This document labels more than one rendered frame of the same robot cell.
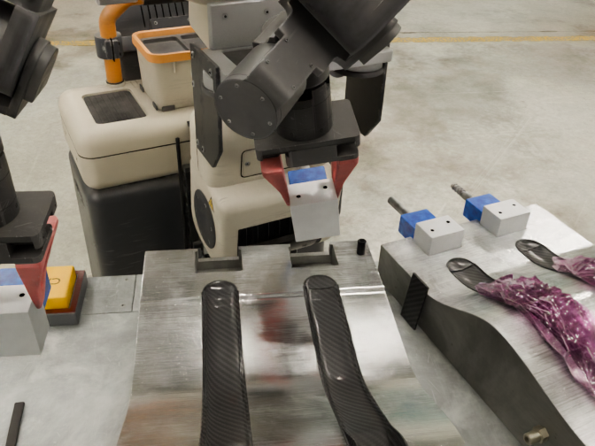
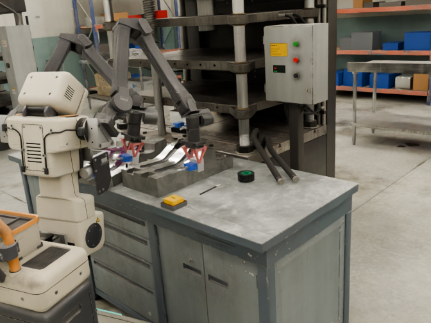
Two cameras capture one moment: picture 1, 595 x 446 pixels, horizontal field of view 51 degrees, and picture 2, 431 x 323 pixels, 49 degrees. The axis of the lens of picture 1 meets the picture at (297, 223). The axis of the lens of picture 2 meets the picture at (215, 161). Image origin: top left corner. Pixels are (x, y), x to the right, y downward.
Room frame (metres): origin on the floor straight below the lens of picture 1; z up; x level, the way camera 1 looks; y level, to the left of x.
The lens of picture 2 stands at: (1.51, 1.87, 1.57)
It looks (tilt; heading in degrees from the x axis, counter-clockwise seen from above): 18 degrees down; 233
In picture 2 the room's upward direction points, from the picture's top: 4 degrees counter-clockwise
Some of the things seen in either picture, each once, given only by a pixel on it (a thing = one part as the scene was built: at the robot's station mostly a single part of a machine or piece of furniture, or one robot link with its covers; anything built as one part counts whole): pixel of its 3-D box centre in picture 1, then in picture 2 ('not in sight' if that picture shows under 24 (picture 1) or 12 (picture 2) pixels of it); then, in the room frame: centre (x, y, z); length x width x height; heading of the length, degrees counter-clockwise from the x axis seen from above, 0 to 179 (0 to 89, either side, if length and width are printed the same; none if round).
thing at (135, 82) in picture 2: not in sight; (143, 88); (-2.28, -5.05, 0.42); 0.60 x 0.42 x 0.33; 93
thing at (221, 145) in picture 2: not in sight; (214, 130); (-0.44, -0.72, 0.76); 1.30 x 0.84 x 0.07; 99
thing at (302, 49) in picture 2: not in sight; (296, 158); (-0.38, 0.11, 0.74); 0.31 x 0.22 x 1.47; 99
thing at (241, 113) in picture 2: not in sight; (214, 102); (-0.44, -0.70, 0.96); 1.29 x 0.83 x 0.18; 99
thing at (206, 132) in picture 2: not in sight; (210, 118); (-0.37, -0.65, 0.87); 0.50 x 0.27 x 0.17; 9
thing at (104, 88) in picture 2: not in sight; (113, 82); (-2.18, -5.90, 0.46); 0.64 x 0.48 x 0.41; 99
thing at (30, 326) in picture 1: (23, 285); (188, 166); (0.45, 0.26, 0.93); 0.13 x 0.05 x 0.05; 7
